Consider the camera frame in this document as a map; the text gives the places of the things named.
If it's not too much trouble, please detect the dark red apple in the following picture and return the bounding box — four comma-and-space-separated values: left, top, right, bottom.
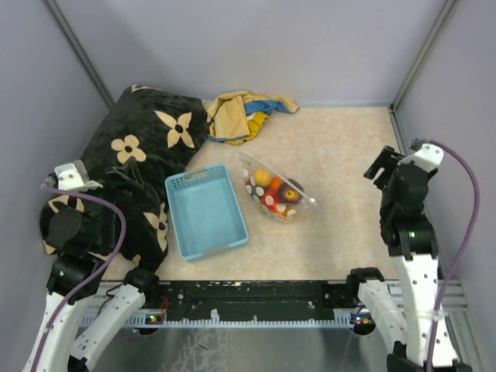
277, 178, 304, 205

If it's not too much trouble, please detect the clear zip top bag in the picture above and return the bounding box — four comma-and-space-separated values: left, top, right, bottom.
238, 151, 318, 223

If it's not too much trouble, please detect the orange tangerine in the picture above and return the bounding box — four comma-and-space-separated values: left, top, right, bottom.
268, 176, 284, 192

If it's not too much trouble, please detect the yellow peach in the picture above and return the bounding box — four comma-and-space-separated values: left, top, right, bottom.
253, 168, 273, 188

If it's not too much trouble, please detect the small orange mango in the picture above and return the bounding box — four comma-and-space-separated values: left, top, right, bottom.
283, 207, 298, 219

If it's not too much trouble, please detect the red pear shaped fruit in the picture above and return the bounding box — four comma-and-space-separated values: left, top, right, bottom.
261, 192, 286, 214

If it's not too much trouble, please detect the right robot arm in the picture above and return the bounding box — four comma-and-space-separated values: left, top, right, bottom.
346, 143, 472, 371

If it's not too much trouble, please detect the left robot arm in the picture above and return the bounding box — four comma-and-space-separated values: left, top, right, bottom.
24, 160, 161, 371

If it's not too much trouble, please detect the black floral pillow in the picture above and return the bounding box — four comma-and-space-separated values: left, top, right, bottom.
40, 84, 211, 277

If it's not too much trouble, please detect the light blue plastic basket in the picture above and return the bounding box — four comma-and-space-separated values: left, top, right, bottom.
164, 164, 249, 261

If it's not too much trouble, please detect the yellow blue crumpled cloth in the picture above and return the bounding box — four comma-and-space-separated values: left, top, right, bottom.
204, 91, 299, 146

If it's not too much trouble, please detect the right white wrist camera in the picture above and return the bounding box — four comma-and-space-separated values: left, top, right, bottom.
398, 138, 444, 174

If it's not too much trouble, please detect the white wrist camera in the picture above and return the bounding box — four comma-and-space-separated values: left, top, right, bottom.
398, 138, 444, 174
42, 160, 103, 192

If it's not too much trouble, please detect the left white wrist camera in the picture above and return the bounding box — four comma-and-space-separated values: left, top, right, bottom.
42, 160, 103, 192

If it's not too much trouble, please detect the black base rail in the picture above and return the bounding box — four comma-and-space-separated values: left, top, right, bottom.
125, 281, 375, 336

